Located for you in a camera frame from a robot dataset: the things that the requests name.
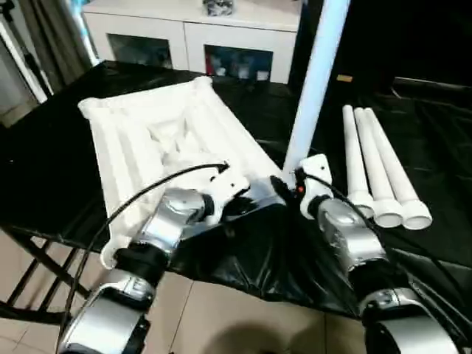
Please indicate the long black bar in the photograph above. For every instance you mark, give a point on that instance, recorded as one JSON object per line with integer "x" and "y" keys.
{"x": 431, "y": 85}

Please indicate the black folding table frame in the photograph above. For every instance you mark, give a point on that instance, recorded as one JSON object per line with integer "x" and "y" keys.
{"x": 44, "y": 265}

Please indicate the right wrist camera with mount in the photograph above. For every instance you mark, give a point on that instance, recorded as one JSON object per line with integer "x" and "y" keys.
{"x": 315, "y": 173}

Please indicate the white plastic table leg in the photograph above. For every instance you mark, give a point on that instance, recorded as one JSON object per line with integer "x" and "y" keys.
{"x": 394, "y": 166}
{"x": 353, "y": 155}
{"x": 374, "y": 166}
{"x": 317, "y": 92}

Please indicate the black camera tripod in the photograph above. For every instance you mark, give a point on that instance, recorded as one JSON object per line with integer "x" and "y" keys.
{"x": 37, "y": 73}

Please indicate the black glossy mat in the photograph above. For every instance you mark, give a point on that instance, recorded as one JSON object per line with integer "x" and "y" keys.
{"x": 424, "y": 147}

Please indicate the grey curtain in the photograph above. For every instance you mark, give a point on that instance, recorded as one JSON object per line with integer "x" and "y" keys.
{"x": 62, "y": 37}

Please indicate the dark object on cabinet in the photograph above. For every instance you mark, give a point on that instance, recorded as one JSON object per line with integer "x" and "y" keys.
{"x": 218, "y": 7}

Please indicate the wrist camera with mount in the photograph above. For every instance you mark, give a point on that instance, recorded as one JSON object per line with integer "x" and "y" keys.
{"x": 228, "y": 184}
{"x": 315, "y": 173}

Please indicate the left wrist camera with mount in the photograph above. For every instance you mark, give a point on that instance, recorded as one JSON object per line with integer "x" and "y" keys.
{"x": 228, "y": 184}

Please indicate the small tan label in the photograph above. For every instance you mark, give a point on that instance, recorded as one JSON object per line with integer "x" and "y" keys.
{"x": 344, "y": 78}

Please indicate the white cabinet with glass doors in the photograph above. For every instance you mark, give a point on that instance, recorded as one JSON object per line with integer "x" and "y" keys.
{"x": 184, "y": 33}

